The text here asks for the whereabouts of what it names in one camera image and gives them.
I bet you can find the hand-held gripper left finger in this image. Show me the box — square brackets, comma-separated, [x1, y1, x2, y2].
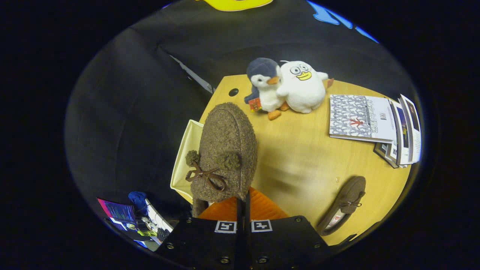
[156, 197, 243, 270]

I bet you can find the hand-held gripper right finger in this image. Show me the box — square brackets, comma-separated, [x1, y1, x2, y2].
[245, 187, 334, 270]

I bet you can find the brown fuzzy shoe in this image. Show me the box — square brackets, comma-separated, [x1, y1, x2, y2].
[185, 102, 258, 218]
[316, 175, 366, 237]

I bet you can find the beige fabric storage box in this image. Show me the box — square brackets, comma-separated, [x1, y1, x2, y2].
[170, 119, 205, 205]

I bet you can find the blue cloth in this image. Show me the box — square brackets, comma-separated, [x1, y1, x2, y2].
[128, 191, 149, 216]

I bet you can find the computer monitor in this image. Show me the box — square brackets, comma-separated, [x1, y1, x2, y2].
[97, 198, 137, 225]

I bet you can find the black book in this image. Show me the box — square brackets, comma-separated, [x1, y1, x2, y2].
[373, 142, 399, 169]

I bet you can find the grey white patterned book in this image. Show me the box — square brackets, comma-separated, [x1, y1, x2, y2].
[329, 94, 397, 144]

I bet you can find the grey blue penguin plush toy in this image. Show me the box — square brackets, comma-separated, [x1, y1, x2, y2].
[244, 57, 289, 120]

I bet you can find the white duck plush toy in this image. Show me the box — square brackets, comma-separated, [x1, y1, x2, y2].
[277, 60, 334, 114]

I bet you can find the white book dark cover picture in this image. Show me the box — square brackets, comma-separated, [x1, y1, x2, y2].
[388, 99, 410, 166]

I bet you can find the thin white book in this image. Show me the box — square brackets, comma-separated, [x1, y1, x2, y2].
[398, 94, 422, 164]

